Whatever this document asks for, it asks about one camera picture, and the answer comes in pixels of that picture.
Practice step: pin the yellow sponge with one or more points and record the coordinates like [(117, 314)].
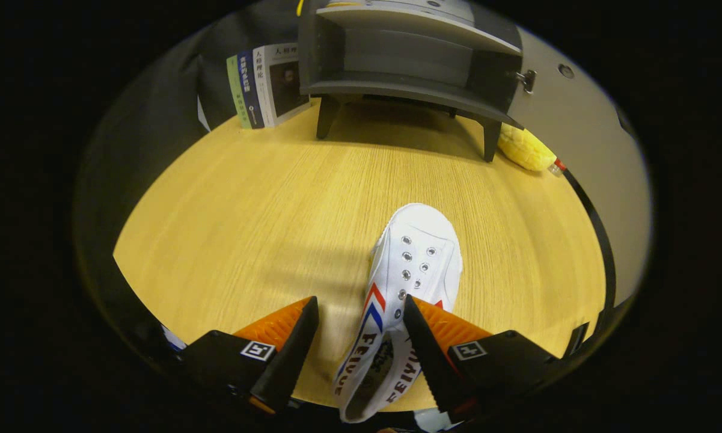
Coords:
[(526, 150)]

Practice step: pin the red label plastic bottle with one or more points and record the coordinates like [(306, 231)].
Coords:
[(557, 166)]

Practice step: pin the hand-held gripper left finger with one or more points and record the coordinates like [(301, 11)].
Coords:
[(291, 355)]

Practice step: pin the white book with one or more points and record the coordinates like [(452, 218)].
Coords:
[(285, 84)]

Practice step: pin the blue book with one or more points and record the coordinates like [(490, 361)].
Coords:
[(249, 90)]

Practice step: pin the white canvas shoe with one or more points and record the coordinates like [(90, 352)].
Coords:
[(421, 252)]

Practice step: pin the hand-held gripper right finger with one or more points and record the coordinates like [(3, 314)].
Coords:
[(430, 361)]

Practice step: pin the dark grey shoe cabinet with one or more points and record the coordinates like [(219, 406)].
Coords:
[(397, 87)]

